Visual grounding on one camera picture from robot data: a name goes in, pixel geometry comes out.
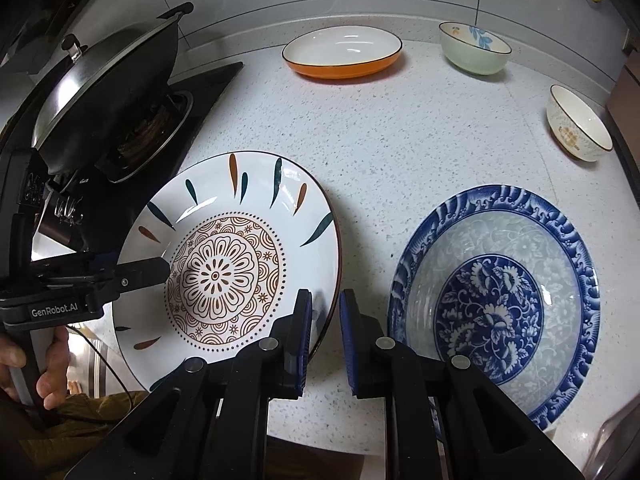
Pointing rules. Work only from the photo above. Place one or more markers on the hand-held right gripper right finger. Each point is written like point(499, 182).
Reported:
point(348, 345)

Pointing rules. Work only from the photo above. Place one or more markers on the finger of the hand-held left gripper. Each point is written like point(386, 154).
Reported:
point(145, 275)

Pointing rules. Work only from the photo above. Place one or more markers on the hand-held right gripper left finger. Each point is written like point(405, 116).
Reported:
point(303, 345)

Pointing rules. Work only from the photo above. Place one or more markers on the white plate with brown mandala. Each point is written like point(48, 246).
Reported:
point(225, 270)

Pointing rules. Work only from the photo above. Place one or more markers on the blue floral deep plate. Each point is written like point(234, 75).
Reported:
point(490, 310)

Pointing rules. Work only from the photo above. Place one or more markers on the orange oval dish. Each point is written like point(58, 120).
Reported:
point(340, 45)

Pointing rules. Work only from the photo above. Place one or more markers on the pale green flowered bowl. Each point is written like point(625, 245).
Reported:
point(475, 60)

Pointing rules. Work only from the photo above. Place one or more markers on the cream bowl with brown rim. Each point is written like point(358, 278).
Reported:
point(580, 125)

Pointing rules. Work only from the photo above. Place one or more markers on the person's left hand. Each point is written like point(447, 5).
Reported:
point(52, 375)

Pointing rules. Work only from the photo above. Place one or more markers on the steel wok lid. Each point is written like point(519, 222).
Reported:
point(85, 90)

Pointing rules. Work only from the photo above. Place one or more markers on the black wok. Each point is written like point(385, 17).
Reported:
point(135, 85)

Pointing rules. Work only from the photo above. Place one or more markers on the black gas stove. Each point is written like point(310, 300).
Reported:
point(200, 90)

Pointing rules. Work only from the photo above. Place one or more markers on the dark range hood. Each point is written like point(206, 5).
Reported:
point(45, 10)

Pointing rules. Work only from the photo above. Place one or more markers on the clear plastic container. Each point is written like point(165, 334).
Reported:
point(610, 440)

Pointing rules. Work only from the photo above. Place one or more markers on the brown wooden cabinet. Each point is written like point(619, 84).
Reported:
point(625, 100)

